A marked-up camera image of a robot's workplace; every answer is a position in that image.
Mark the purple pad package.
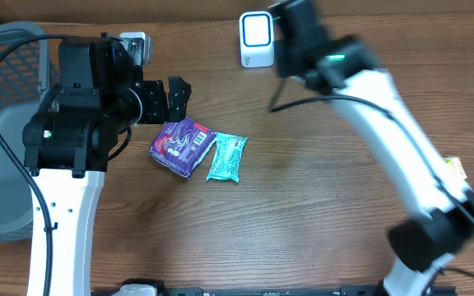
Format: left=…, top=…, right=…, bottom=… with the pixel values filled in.
left=149, top=118, right=216, bottom=179

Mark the teal wipes packet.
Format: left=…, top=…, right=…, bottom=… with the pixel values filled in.
left=207, top=132, right=248, bottom=183

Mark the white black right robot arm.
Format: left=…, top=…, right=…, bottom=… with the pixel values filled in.
left=269, top=0, right=474, bottom=295

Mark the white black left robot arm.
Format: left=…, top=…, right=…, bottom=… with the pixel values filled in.
left=22, top=32, right=191, bottom=295

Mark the white barcode scanner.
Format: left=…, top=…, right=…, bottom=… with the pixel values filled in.
left=239, top=11, right=274, bottom=68

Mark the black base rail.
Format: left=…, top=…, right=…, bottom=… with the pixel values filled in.
left=92, top=277, right=458, bottom=296

